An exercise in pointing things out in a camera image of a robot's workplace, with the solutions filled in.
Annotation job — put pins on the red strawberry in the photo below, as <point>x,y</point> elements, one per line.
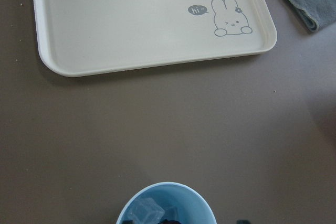
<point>169,221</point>

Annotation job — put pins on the light blue cup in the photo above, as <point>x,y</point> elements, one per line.
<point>179,201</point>

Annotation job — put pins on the ice cube in cup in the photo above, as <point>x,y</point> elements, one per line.
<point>145,210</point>

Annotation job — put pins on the cream rabbit tray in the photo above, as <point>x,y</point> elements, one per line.
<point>84,37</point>

